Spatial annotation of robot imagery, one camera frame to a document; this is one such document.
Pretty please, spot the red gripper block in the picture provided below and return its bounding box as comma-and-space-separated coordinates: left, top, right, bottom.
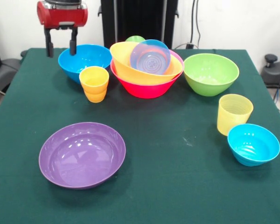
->
36, 0, 88, 58

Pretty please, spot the large orange plastic bowl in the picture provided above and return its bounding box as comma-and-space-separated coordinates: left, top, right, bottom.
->
109, 42, 184, 85

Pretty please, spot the translucent blue ribbed bowl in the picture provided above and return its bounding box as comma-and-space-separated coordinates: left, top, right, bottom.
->
130, 39, 171, 76

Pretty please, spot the large pink plastic bowl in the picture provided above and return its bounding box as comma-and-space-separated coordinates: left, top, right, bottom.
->
110, 50, 184, 99

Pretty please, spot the large blue plastic bowl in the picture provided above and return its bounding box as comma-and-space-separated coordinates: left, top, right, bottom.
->
58, 44, 113, 85

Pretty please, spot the yellow-orange plastic cup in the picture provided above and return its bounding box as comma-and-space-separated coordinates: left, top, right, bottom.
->
83, 87, 108, 104
79, 66, 110, 94

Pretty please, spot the black office chair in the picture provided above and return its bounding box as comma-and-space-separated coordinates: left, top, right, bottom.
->
0, 50, 28, 95

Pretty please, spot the green plastic cup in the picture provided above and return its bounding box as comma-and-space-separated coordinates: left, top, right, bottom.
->
125, 35, 146, 43

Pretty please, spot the dark green tablecloth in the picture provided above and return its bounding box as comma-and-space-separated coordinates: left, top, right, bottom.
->
0, 48, 280, 224

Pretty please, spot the purple plastic bowl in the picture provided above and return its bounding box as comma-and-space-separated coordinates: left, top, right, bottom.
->
38, 122, 126, 189

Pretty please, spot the green plastic bowl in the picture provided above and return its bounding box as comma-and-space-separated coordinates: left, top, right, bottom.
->
183, 53, 240, 97

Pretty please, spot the translucent yellow plastic cup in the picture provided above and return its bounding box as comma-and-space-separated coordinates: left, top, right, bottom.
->
217, 93, 254, 137

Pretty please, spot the black swivel chair base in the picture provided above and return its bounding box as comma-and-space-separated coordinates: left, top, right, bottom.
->
261, 54, 280, 105

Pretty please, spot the small cyan plastic bowl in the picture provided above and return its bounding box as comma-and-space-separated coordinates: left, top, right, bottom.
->
227, 123, 280, 167

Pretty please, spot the black hanging cable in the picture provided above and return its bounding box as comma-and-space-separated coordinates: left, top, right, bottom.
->
174, 0, 202, 49

